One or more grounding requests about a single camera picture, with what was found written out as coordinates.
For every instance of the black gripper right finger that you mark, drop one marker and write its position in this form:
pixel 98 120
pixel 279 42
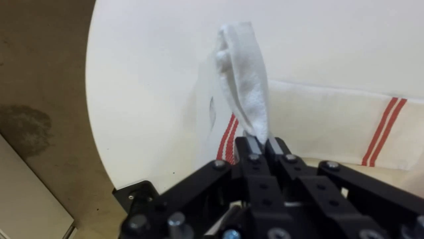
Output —
pixel 278 155

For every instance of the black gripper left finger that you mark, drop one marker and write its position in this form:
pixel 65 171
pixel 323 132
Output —
pixel 249 155

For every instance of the white red-striped tea towel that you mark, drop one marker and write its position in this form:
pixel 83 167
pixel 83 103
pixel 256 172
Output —
pixel 234 97

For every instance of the beige cardboard box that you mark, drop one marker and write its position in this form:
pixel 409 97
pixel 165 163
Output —
pixel 28 209

